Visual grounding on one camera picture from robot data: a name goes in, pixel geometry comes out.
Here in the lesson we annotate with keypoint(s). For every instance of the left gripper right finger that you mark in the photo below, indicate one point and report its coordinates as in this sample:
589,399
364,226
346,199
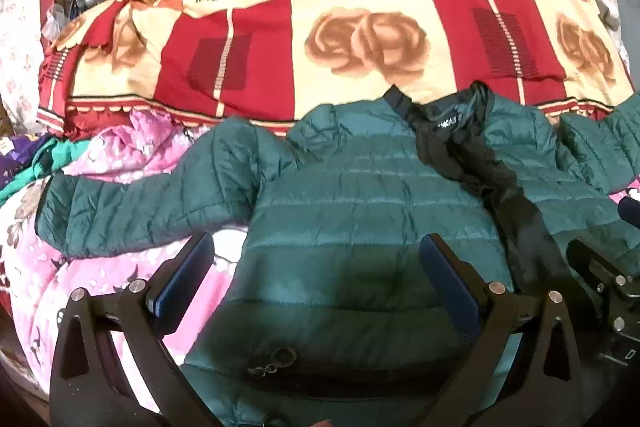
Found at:
522,367

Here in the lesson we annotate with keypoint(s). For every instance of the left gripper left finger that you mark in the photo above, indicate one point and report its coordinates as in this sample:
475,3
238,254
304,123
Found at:
111,366

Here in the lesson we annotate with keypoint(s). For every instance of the green puffer jacket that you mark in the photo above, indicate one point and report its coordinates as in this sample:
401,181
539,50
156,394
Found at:
330,315

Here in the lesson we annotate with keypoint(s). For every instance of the green purple cloth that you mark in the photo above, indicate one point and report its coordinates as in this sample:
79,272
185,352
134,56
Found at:
27,158

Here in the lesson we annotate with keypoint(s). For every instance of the red rose patterned blanket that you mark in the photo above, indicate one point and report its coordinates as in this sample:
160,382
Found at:
272,61

